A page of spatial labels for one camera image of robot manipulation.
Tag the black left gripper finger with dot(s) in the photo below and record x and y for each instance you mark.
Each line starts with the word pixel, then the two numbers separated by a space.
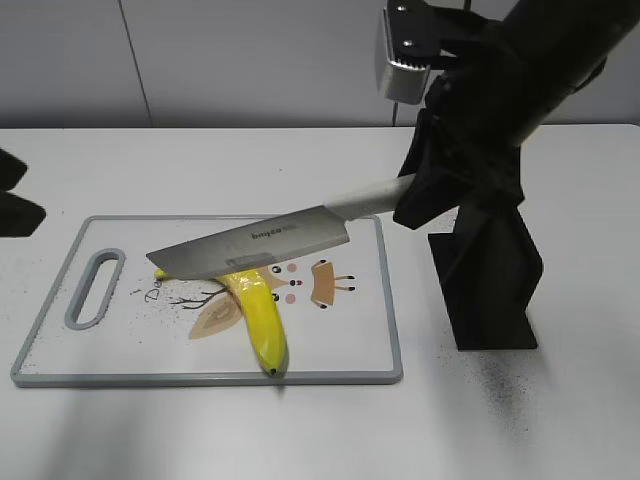
pixel 12 170
pixel 19 217

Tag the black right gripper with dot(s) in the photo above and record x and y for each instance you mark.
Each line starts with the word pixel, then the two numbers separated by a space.
pixel 465 144

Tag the silver knife with white handle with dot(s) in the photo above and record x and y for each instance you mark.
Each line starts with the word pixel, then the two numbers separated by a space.
pixel 278 238

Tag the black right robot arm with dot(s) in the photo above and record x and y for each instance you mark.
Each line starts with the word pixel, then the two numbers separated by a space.
pixel 564 44

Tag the yellow plastic banana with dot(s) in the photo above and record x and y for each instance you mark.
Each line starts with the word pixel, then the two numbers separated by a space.
pixel 244 296

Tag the black knife stand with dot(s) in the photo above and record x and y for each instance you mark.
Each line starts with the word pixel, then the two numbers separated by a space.
pixel 488 269

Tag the white cutting board grey rim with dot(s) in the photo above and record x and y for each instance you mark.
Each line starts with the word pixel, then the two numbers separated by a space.
pixel 108 322

